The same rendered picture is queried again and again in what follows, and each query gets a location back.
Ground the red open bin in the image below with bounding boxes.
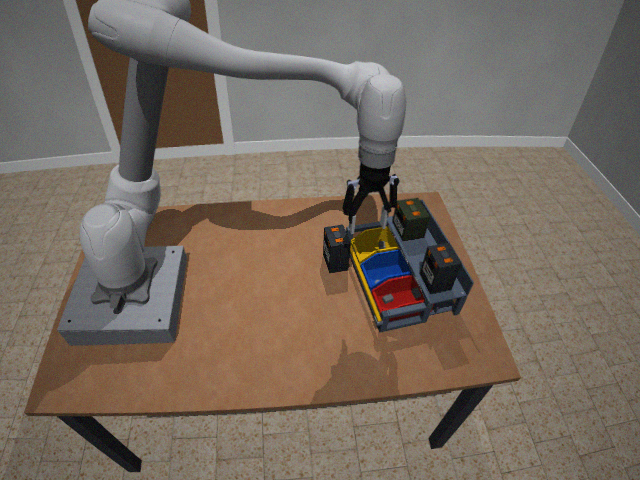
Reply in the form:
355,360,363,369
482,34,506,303
372,275,425,321

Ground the blue bin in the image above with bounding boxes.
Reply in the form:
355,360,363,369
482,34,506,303
361,249,413,294

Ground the yellow open bin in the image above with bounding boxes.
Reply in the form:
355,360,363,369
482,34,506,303
352,226,399,266

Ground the yellow bar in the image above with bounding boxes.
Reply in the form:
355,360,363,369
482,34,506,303
350,246,382,322

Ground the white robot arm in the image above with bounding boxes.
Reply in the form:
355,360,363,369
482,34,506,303
80,0,406,313

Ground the grey metal bin shelf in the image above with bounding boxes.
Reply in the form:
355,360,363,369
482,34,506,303
350,199,474,332

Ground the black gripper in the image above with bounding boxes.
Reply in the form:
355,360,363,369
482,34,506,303
342,162,399,234

